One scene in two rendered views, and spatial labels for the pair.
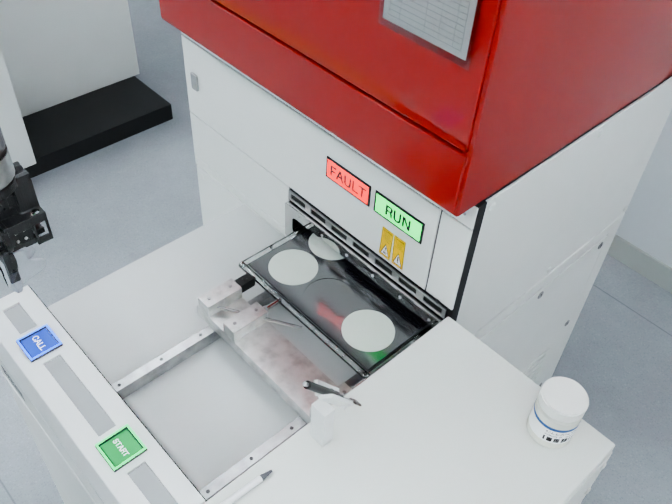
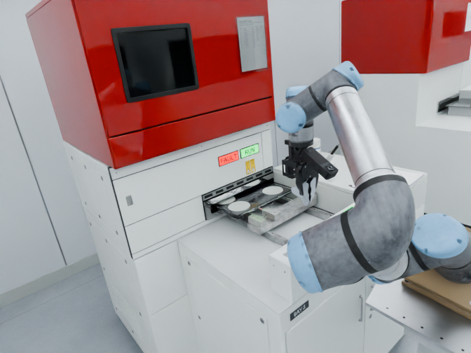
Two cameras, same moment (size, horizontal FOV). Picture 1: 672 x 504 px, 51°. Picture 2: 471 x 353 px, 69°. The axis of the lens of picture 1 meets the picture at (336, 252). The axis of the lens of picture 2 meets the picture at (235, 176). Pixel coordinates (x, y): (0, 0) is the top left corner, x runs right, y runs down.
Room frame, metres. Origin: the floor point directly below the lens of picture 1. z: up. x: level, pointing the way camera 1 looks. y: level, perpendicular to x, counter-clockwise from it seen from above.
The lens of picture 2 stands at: (0.78, 1.46, 1.60)
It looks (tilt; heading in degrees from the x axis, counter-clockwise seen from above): 21 degrees down; 279
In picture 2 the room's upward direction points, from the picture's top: 7 degrees counter-clockwise
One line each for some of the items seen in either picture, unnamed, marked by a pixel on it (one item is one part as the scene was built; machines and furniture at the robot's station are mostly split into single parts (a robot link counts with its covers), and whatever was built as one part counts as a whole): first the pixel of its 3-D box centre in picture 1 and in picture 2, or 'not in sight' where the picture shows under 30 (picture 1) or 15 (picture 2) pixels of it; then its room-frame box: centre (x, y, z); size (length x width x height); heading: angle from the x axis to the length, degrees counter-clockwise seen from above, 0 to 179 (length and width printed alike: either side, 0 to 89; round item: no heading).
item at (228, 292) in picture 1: (220, 297); (257, 220); (0.91, 0.22, 0.89); 0.08 x 0.03 x 0.03; 136
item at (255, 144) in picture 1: (306, 179); (207, 182); (1.13, 0.07, 1.02); 0.82 x 0.03 x 0.40; 46
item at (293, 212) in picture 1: (357, 272); (242, 195); (1.00, -0.05, 0.89); 0.44 x 0.02 x 0.10; 46
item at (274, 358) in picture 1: (272, 356); (284, 213); (0.80, 0.10, 0.87); 0.36 x 0.08 x 0.03; 46
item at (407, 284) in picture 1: (361, 248); (240, 182); (1.00, -0.05, 0.96); 0.44 x 0.01 x 0.02; 46
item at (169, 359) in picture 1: (219, 328); (265, 232); (0.88, 0.22, 0.84); 0.50 x 0.02 x 0.03; 136
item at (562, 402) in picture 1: (556, 412); (313, 148); (0.62, -0.35, 1.01); 0.07 x 0.07 x 0.10
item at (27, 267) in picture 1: (26, 270); (305, 188); (0.72, 0.46, 1.14); 0.06 x 0.03 x 0.09; 136
